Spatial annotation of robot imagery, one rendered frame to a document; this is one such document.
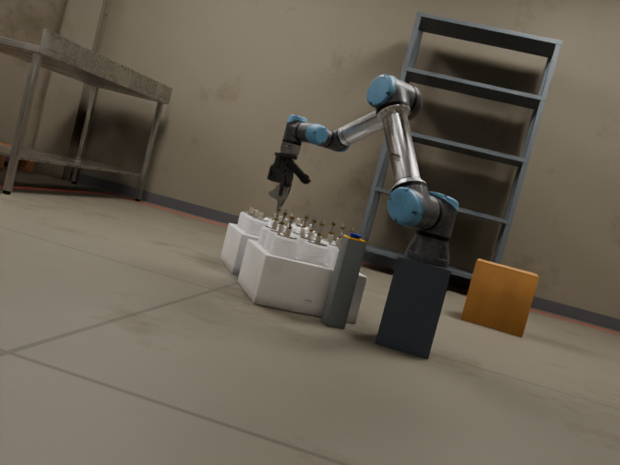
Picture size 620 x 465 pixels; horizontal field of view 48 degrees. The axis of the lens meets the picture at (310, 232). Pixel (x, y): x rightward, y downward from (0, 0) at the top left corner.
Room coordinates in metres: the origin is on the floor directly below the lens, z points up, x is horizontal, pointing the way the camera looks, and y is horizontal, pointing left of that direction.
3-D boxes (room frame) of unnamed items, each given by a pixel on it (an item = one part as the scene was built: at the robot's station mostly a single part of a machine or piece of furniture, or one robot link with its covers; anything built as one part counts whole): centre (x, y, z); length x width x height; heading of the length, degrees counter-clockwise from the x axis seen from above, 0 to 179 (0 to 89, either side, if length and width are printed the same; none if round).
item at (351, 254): (2.40, -0.16, 0.16); 0.07 x 0.07 x 0.31; 16
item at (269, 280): (2.66, 0.00, 0.09); 0.39 x 0.39 x 0.18; 16
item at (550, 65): (4.72, -0.81, 0.86); 0.93 x 0.38 x 1.72; 79
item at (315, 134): (2.68, 0.07, 0.64); 0.11 x 0.11 x 0.08; 43
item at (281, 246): (2.51, 0.08, 0.16); 0.10 x 0.10 x 0.18
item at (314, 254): (2.54, -0.04, 0.16); 0.10 x 0.10 x 0.18
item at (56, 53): (4.54, 1.75, 0.45); 1.68 x 0.64 x 0.90; 169
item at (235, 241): (3.19, 0.15, 0.09); 0.39 x 0.39 x 0.18; 16
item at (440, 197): (2.34, -0.40, 0.47); 0.13 x 0.12 x 0.14; 133
